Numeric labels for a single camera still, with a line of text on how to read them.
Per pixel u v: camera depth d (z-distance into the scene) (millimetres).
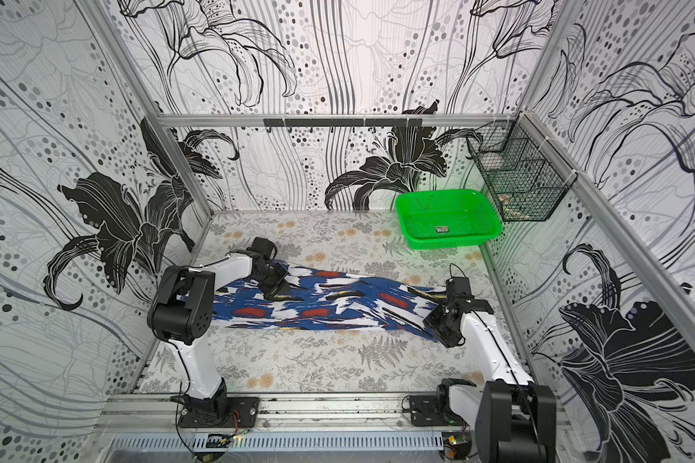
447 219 1184
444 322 702
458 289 667
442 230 1112
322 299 927
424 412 725
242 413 731
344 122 927
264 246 821
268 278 839
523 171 882
